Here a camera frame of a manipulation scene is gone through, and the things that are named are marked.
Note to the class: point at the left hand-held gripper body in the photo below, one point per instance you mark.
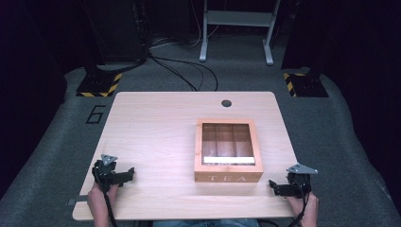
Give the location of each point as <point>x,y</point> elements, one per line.
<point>105,172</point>

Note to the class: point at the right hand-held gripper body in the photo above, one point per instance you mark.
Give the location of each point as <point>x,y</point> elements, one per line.
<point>299,181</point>

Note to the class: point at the wooden tea box glass lid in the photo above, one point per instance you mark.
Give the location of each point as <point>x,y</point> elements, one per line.
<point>228,150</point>

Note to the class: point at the person's left hand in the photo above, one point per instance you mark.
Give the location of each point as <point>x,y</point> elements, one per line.
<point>94,196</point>

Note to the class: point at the person's right hand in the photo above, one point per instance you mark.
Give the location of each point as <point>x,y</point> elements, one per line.
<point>310,205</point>

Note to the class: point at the grey tape strip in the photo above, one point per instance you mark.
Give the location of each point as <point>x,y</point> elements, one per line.
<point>77,200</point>

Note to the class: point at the person's blue jeans legs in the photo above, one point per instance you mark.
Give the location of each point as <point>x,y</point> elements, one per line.
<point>206,223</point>

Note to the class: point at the black yellow striped stand base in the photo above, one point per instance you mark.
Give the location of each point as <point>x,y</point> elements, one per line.
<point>98,85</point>
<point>307,85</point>

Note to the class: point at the black equipment cabinet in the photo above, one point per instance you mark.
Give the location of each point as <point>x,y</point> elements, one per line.
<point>115,30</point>

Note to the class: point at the white metal desk frame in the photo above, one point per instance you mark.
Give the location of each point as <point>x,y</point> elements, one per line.
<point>236,19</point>

